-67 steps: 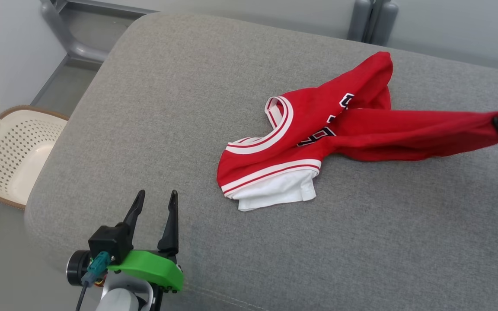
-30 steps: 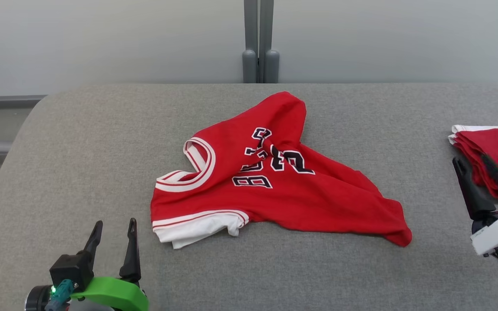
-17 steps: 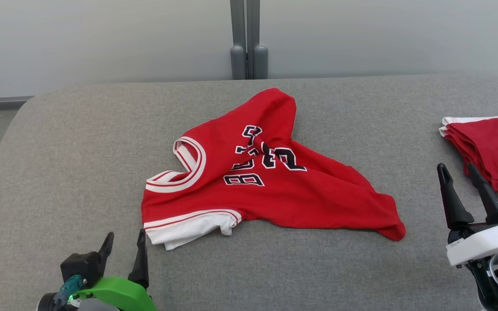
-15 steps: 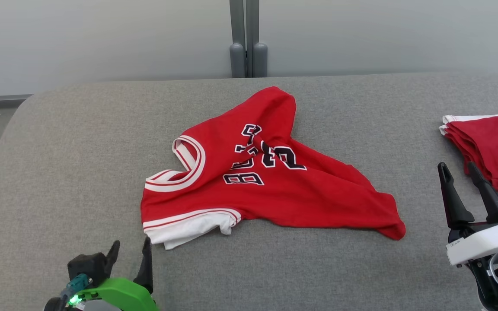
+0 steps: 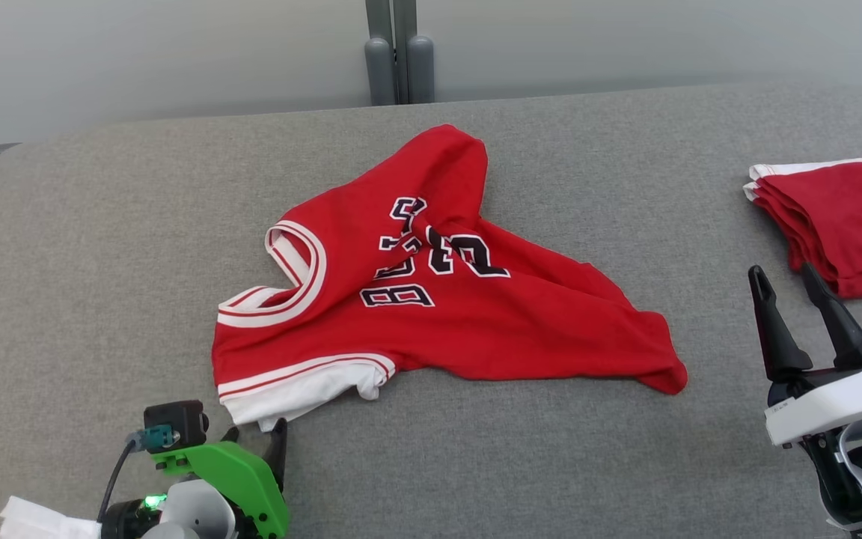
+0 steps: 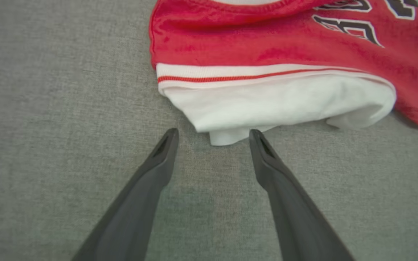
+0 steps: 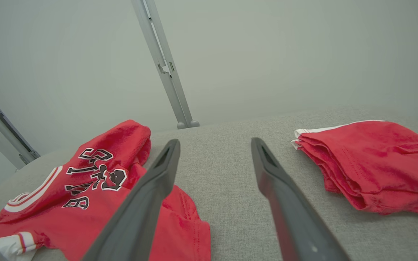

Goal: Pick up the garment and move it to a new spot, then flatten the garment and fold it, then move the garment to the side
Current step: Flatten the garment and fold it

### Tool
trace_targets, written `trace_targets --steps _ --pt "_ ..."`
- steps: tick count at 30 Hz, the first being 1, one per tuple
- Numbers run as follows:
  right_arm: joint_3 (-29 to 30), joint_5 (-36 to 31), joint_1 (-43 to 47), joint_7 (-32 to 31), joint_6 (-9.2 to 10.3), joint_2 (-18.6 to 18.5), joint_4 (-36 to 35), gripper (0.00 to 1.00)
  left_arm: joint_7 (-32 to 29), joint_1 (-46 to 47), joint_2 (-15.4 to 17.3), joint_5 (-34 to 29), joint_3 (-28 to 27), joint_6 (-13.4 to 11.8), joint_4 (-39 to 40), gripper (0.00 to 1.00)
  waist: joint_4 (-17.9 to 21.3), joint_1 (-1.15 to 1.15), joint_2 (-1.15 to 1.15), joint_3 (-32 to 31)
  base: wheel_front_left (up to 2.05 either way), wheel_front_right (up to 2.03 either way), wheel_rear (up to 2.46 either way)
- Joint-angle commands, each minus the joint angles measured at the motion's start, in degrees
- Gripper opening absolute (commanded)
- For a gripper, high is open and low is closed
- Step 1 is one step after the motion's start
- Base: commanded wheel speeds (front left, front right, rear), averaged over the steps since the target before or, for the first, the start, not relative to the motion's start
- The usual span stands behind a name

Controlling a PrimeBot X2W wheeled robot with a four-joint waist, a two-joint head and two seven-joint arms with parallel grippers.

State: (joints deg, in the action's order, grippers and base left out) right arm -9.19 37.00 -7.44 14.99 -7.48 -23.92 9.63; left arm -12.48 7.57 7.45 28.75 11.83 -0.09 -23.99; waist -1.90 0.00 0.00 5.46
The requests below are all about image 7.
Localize red Bulls basketball jersey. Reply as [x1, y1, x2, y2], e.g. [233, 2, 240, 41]
[0, 120, 211, 261]

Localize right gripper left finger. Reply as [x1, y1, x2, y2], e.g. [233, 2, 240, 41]
[82, 139, 181, 261]

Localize red Bulls basketball shorts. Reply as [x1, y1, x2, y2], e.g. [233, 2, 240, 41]
[291, 120, 418, 216]

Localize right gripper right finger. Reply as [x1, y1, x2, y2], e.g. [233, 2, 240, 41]
[251, 137, 351, 261]

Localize grey straight partition post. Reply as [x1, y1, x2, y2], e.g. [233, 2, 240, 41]
[142, 0, 200, 128]
[131, 0, 188, 130]

